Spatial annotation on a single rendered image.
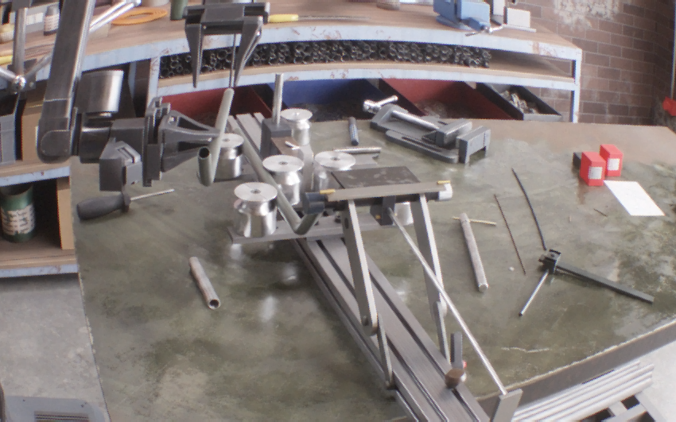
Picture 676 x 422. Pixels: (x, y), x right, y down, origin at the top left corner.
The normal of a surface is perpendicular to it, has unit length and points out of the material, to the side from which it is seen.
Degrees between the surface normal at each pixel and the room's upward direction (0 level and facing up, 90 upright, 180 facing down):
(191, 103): 90
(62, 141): 67
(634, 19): 90
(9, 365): 0
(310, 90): 90
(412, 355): 0
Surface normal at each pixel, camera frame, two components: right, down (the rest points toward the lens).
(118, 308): 0.06, -0.89
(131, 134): 0.04, 0.45
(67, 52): 0.12, 0.06
